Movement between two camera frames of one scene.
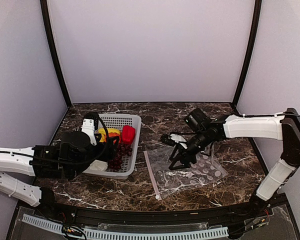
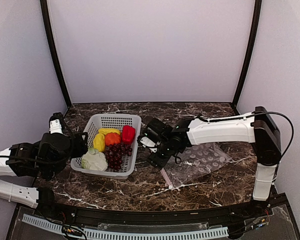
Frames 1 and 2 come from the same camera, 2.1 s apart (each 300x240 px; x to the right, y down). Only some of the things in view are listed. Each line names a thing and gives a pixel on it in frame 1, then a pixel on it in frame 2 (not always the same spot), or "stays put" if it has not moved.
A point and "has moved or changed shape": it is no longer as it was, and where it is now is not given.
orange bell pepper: [112, 134] stays put
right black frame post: [257, 17] stays put
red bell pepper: [128, 134] stays put
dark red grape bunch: [122, 150] stays put
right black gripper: [187, 163] to [158, 162]
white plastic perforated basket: [117, 121] stays put
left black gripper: [108, 150] to [80, 147]
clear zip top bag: [165, 181] has moved or changed shape
